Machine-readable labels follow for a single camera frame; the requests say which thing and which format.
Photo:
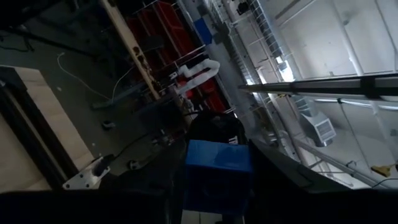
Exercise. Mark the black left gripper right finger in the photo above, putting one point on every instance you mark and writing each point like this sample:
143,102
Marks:
280,177

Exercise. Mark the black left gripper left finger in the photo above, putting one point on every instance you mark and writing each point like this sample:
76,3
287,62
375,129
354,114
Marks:
174,174

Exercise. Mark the blue square brick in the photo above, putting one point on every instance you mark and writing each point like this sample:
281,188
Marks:
217,174

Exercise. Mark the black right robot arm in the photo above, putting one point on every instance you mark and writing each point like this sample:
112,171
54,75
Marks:
214,127

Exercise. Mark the white vent box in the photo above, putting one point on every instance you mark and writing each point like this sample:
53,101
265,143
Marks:
320,129

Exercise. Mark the grey metal beam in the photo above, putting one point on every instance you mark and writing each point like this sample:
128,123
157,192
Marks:
326,85

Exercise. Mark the yellow hanging tag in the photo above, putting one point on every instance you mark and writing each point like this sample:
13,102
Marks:
383,170

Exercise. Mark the white padded tube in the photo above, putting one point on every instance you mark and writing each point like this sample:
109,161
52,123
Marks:
199,70

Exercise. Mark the shelf with red bins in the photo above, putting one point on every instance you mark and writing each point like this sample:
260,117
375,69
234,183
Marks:
174,34

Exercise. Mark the blue sign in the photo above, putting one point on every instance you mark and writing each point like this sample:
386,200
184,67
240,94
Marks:
203,31

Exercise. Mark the beige wooden post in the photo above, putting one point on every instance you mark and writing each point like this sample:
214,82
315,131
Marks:
133,53

